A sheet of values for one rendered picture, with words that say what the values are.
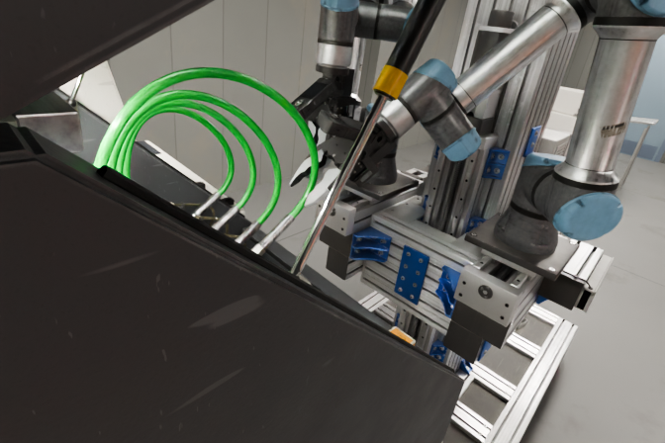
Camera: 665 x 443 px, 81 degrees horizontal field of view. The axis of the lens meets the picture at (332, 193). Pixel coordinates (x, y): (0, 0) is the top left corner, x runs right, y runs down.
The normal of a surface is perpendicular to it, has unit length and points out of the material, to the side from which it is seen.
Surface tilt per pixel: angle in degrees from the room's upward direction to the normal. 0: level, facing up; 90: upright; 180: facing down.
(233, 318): 90
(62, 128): 90
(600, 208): 98
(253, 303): 90
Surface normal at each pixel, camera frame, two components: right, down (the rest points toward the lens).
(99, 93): 0.69, 0.37
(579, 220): -0.01, 0.52
